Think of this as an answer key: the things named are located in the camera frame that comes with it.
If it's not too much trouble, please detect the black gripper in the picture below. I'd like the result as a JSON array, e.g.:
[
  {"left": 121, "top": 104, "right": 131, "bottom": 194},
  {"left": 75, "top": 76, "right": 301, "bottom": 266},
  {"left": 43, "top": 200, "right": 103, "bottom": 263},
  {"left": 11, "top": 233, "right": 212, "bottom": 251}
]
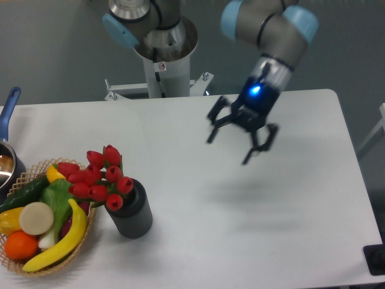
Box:
[{"left": 206, "top": 76, "right": 281, "bottom": 166}]

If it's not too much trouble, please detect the red tulip bouquet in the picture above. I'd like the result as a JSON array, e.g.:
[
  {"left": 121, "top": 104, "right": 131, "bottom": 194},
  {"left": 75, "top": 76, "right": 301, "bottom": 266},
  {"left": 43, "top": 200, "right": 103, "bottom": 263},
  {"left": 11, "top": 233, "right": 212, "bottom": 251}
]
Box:
[{"left": 53, "top": 144, "right": 135, "bottom": 212}]

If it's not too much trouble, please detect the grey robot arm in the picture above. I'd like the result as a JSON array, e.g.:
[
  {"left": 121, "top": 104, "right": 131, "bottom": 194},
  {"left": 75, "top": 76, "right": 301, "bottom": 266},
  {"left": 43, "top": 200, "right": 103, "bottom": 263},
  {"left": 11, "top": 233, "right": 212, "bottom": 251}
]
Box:
[{"left": 102, "top": 1, "right": 319, "bottom": 153}]

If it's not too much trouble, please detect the dark grey ribbed vase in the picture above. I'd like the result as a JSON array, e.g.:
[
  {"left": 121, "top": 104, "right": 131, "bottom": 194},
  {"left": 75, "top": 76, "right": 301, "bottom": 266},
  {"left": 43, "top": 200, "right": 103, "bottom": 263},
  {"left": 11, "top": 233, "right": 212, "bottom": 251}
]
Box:
[{"left": 105, "top": 179, "right": 153, "bottom": 239}]

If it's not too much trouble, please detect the black device at table edge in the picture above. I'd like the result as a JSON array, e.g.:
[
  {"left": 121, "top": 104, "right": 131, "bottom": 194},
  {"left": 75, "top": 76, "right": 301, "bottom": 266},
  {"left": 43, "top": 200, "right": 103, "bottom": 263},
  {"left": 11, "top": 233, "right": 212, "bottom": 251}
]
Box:
[{"left": 363, "top": 244, "right": 384, "bottom": 276}]

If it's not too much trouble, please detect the dark red vegetable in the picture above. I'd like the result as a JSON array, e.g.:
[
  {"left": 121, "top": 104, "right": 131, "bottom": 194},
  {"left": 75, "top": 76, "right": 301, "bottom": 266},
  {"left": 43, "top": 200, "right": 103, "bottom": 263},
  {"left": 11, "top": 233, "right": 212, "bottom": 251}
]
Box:
[{"left": 60, "top": 202, "right": 90, "bottom": 239}]

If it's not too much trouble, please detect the green bok choy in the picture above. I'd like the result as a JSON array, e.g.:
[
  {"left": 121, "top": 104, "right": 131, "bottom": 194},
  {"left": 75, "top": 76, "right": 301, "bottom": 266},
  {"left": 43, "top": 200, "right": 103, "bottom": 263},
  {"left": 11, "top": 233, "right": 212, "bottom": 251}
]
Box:
[{"left": 38, "top": 179, "right": 73, "bottom": 251}]

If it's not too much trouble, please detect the yellow banana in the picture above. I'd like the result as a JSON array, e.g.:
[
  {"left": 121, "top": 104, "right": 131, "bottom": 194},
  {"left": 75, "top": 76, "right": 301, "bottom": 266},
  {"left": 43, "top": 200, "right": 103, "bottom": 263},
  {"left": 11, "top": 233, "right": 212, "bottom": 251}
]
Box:
[{"left": 22, "top": 199, "right": 87, "bottom": 272}]

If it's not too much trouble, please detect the woven wicker basket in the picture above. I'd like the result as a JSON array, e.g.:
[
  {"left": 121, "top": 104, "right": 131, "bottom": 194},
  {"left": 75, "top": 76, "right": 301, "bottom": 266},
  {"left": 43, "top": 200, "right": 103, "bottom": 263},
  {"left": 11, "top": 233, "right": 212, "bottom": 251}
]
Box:
[{"left": 1, "top": 157, "right": 96, "bottom": 278}]

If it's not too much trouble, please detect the green cucumber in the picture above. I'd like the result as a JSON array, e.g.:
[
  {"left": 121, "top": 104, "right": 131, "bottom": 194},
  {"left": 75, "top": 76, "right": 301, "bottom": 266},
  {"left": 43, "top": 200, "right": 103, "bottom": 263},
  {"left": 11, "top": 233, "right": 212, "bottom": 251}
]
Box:
[{"left": 1, "top": 175, "right": 49, "bottom": 213}]

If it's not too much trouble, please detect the beige round disc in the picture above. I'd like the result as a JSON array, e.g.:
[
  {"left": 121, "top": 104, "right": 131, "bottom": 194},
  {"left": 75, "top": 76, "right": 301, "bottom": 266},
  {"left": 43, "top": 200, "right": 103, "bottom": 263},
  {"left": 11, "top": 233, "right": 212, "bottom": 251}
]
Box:
[{"left": 19, "top": 202, "right": 54, "bottom": 235}]

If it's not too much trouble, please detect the orange fruit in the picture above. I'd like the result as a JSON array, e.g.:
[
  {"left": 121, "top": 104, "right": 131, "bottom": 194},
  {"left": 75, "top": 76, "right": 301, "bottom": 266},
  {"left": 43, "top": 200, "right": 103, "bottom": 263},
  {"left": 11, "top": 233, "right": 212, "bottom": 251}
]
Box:
[{"left": 4, "top": 231, "right": 38, "bottom": 260}]

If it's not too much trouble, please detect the yellow bell pepper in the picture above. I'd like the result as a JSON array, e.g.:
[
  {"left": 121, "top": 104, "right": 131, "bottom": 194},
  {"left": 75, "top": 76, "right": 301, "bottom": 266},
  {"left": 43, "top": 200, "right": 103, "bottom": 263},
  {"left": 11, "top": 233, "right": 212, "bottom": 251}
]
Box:
[{"left": 1, "top": 207, "right": 23, "bottom": 235}]

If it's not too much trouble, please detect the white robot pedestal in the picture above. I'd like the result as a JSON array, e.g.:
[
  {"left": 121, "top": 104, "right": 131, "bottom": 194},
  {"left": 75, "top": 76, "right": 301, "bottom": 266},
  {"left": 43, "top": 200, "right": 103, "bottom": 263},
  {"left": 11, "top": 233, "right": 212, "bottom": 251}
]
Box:
[{"left": 103, "top": 42, "right": 215, "bottom": 101}]

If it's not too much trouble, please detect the white frame at right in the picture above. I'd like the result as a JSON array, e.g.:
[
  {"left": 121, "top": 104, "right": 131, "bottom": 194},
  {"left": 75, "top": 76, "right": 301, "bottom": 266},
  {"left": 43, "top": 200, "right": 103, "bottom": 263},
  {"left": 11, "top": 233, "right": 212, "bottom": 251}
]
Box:
[{"left": 356, "top": 103, "right": 384, "bottom": 160}]

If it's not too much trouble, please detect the blue handled saucepan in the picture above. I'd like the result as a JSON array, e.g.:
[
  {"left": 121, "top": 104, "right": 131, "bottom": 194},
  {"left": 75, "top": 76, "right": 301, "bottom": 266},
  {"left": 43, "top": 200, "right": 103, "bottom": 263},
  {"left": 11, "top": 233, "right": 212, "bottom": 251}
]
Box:
[{"left": 1, "top": 87, "right": 26, "bottom": 203}]

